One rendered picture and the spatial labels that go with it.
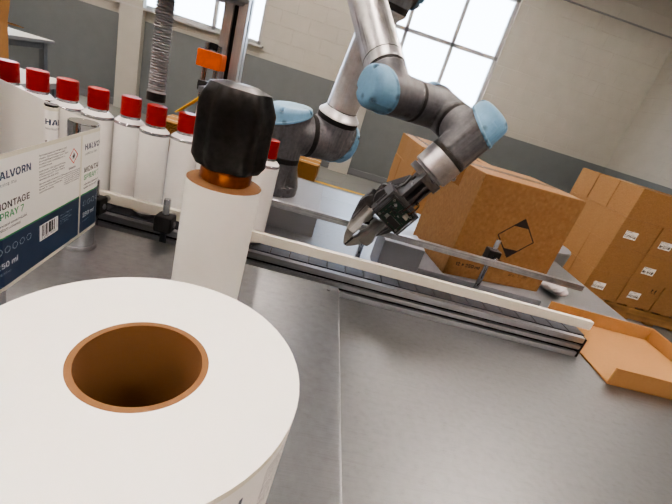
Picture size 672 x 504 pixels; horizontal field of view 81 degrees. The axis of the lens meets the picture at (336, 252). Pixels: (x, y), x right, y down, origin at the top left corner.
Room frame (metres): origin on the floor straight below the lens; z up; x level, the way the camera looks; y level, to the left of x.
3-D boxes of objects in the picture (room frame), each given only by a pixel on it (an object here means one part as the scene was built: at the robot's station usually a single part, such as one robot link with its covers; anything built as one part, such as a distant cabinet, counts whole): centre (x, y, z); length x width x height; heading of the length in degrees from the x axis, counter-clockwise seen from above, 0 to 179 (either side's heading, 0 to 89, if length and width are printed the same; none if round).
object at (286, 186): (1.08, 0.23, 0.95); 0.15 x 0.15 x 0.10
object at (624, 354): (0.84, -0.73, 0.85); 0.30 x 0.26 x 0.04; 97
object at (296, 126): (1.08, 0.22, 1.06); 0.13 x 0.12 x 0.14; 126
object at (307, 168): (5.19, 0.87, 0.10); 0.64 x 0.52 x 0.20; 93
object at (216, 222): (0.45, 0.15, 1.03); 0.09 x 0.09 x 0.30
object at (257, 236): (0.72, -0.03, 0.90); 1.07 x 0.01 x 0.02; 97
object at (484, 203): (1.11, -0.39, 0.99); 0.30 x 0.24 x 0.27; 106
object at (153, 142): (0.70, 0.38, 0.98); 0.05 x 0.05 x 0.20
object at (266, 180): (0.73, 0.17, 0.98); 0.05 x 0.05 x 0.20
